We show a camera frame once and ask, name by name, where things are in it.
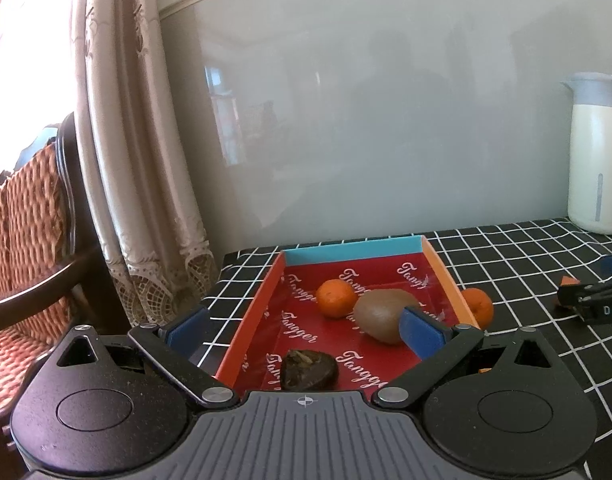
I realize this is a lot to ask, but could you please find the beige lace curtain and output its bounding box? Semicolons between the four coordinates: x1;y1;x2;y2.
70;0;223;333

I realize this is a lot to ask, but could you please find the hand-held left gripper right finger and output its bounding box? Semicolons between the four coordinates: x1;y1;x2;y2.
371;306;557;408

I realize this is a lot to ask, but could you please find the white thermos jug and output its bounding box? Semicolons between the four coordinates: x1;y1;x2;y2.
560;72;612;235

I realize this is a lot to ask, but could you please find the black checked tablecloth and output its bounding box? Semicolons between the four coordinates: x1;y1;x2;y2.
188;217;612;480

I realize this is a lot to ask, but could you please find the brown kiwi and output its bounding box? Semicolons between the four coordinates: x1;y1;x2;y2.
353;289;421;346

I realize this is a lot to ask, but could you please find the wooden chair with woven cushion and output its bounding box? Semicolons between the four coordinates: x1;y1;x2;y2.
0;111;132;461

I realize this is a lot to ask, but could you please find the dark wrinkled fruit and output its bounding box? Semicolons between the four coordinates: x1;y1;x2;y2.
279;349;339;392

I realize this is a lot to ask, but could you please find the blue cloth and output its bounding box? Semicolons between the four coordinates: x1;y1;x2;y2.
14;126;62;172

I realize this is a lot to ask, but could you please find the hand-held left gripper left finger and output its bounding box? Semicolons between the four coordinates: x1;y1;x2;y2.
53;305;239;407

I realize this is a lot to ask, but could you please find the colourful paper box red inside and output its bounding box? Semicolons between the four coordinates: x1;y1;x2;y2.
215;234;484;393

